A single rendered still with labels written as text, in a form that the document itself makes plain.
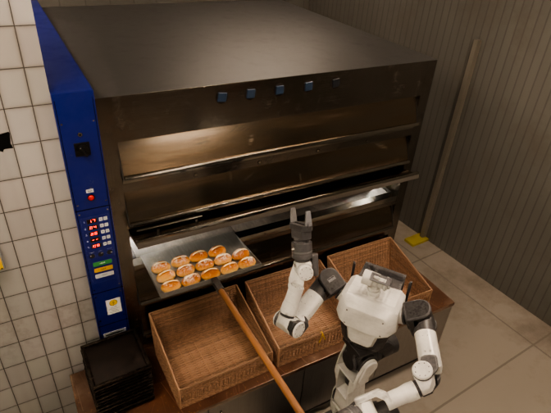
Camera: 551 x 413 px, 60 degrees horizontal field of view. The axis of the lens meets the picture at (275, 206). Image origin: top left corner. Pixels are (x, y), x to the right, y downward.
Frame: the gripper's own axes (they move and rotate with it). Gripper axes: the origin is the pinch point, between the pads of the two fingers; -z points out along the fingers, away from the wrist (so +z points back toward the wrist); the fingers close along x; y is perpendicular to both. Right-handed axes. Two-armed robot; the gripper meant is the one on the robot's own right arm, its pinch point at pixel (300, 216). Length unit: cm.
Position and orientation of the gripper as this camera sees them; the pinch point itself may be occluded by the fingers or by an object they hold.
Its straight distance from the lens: 200.1
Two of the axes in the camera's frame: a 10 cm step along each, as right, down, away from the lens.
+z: 0.5, 9.8, 1.7
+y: -8.4, 1.4, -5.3
